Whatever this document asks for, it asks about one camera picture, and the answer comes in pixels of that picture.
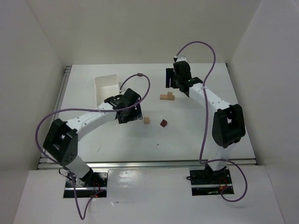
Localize long light wood block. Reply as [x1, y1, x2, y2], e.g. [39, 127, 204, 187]
[160, 94, 175, 100]

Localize aluminium rail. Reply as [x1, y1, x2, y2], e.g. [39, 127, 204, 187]
[35, 65, 72, 165]
[37, 158, 257, 170]

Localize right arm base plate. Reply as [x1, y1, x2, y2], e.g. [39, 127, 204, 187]
[186, 169, 234, 196]

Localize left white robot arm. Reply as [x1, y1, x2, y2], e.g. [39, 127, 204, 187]
[43, 88, 142, 186]

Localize aluminium front rail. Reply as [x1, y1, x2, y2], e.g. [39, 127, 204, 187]
[37, 158, 257, 170]

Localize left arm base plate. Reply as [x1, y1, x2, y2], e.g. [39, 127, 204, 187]
[58, 167, 110, 198]

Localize dark red wood cube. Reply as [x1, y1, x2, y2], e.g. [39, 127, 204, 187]
[160, 119, 168, 127]

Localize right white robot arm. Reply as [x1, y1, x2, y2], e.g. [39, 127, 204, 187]
[166, 56, 246, 182]

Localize aluminium left rail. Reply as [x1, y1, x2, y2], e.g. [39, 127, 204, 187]
[35, 65, 72, 165]

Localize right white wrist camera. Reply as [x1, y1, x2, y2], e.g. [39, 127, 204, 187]
[173, 56, 187, 63]

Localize white plastic bin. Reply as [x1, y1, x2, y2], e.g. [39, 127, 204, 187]
[95, 74, 120, 106]

